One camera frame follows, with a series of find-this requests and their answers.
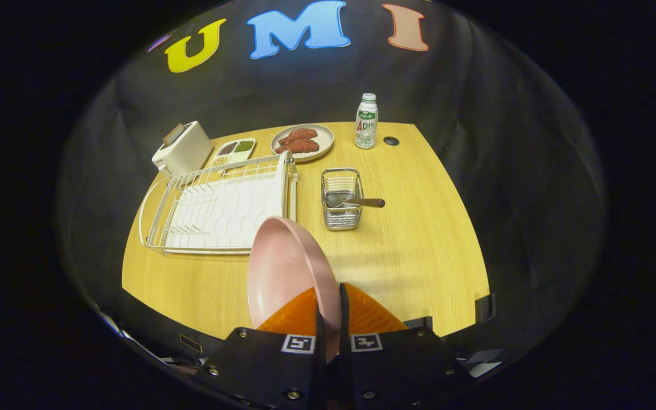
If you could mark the white toaster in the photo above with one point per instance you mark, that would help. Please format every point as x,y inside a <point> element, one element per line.
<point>188,151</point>

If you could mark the heap of green beans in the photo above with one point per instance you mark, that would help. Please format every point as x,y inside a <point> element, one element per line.
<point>244,146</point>

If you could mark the beige plate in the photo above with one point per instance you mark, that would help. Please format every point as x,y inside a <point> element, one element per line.
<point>324,136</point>

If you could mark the pink plate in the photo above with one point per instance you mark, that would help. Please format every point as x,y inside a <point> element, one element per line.
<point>282,267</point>

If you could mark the white divided dish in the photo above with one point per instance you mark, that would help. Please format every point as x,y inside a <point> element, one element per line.
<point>237,158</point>

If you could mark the heap of dark beans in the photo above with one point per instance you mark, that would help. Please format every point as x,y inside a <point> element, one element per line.
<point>227,148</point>

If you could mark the white green-label drink bottle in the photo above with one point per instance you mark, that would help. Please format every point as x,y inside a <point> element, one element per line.
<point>366,125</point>

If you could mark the toast slice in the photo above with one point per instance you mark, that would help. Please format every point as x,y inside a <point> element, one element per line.
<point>173,134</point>

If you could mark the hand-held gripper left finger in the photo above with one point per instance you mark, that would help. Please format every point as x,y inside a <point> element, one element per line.
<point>271,370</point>

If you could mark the black backdrop cloth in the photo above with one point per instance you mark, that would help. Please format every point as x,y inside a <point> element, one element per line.
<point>476,114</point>

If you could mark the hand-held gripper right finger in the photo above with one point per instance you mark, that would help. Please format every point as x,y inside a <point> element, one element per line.
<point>396,370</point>

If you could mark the red meat piece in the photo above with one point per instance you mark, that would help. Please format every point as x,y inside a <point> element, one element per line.
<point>299,135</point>
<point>299,147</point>

